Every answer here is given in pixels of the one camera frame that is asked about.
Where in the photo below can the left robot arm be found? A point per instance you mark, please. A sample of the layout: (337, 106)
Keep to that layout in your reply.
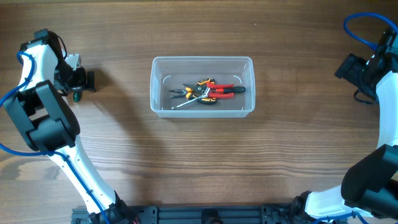
(40, 111)

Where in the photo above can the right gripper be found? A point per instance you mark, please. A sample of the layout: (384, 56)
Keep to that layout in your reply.
(349, 69)

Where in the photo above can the small silver wrench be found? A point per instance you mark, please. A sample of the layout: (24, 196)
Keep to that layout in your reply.
(204, 95)

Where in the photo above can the black red screwdriver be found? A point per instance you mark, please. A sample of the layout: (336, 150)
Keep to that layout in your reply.
(234, 89)

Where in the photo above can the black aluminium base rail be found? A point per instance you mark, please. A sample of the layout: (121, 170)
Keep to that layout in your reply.
(260, 214)

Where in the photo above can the green handled screwdriver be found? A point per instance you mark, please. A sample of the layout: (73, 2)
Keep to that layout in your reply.
(77, 95)

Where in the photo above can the red handled snips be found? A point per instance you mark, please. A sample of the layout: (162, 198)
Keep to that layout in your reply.
(201, 87)

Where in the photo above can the clear plastic container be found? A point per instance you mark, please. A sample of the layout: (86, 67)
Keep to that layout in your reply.
(170, 73)

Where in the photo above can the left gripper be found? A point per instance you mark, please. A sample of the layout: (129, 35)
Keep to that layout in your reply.
(81, 81)

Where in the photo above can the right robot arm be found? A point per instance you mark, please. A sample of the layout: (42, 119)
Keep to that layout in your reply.
(368, 188)

